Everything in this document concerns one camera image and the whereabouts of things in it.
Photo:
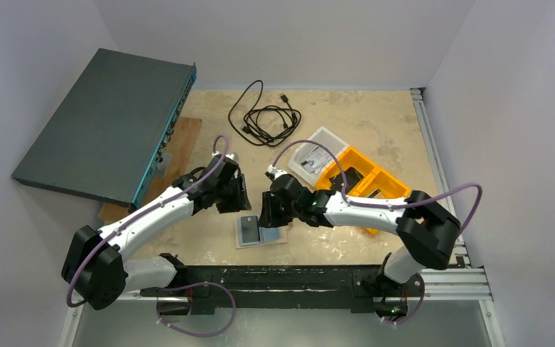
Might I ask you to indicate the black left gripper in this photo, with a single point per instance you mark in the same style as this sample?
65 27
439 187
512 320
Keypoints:
235 196

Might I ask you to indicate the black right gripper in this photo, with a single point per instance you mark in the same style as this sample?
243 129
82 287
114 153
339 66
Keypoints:
268 210

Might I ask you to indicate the dark credit card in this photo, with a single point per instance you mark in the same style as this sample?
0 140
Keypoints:
249 230

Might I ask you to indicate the white plastic bin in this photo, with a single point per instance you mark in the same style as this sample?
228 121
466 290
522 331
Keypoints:
322 136

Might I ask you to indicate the orange plastic bin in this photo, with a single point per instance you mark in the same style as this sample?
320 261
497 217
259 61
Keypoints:
377 183

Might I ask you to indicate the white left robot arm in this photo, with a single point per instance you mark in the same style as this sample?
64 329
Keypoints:
99 267

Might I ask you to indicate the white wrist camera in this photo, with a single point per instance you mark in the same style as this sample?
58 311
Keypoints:
272 172
228 157

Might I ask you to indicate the papers in white bin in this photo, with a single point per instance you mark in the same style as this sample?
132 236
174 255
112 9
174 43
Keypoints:
315 160

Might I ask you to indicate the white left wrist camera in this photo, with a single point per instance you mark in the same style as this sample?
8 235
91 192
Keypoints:
228 157

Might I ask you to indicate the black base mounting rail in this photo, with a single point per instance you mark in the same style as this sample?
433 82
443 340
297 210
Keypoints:
356 288

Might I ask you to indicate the black part in orange bin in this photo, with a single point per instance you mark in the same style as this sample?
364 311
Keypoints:
353 177

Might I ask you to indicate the dark grey network switch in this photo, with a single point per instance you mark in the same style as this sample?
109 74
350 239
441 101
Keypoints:
105 140

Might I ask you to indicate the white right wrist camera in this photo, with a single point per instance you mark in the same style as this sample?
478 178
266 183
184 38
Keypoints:
272 172

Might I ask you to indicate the brown wooden board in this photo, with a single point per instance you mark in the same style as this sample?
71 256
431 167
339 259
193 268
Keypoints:
176 157

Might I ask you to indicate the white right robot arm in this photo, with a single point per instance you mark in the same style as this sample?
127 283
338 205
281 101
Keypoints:
427 230

